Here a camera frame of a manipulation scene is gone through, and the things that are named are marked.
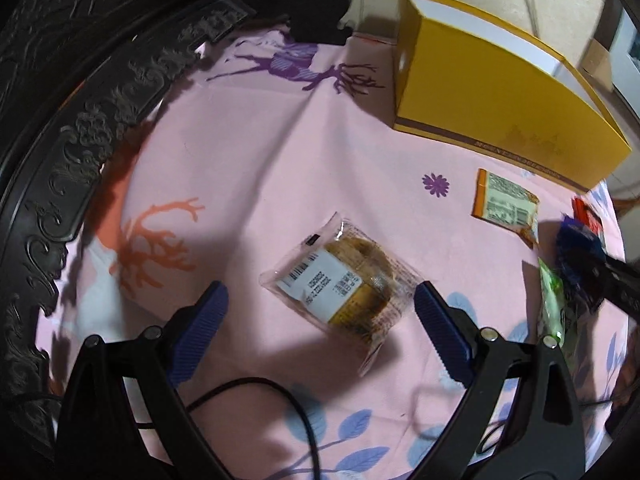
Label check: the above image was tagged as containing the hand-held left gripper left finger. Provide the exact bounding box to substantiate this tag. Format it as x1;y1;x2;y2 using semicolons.
57;281;236;480

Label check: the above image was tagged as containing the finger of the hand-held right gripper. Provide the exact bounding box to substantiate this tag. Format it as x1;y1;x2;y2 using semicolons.
567;251;640;322

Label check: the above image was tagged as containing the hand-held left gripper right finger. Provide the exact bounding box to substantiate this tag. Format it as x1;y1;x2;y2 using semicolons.
407;281;586;480

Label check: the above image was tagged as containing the blue snack packet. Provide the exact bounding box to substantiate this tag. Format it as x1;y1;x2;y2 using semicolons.
556;214;607;313

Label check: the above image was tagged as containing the clear cookie packet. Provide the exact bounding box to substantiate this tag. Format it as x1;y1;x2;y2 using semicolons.
259;211;427;377

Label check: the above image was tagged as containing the yellow cardboard box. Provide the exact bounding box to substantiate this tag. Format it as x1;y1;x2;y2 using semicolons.
392;0;632;192

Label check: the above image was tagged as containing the green snack packet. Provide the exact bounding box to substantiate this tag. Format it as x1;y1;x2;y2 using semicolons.
537;257;567;349

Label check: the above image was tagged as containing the red snack packet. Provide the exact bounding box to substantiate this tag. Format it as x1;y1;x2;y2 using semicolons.
571;197;605;242

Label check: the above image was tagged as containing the orange snack packet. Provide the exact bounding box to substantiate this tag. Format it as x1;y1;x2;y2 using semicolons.
471;168;542;249

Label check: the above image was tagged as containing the pink printed cloth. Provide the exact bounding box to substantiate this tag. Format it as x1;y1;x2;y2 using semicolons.
35;24;637;480

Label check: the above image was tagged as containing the small brown cardboard box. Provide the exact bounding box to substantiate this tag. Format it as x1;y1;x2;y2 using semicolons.
579;39;615;92

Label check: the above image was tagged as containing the glass door cabinet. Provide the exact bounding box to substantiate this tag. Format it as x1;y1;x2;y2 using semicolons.
606;7;640;108

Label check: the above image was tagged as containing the dark carved wooden furniture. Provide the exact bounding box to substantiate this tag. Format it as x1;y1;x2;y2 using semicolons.
0;0;357;467

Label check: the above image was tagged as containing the black cable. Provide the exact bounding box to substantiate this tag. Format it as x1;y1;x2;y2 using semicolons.
134;376;323;480

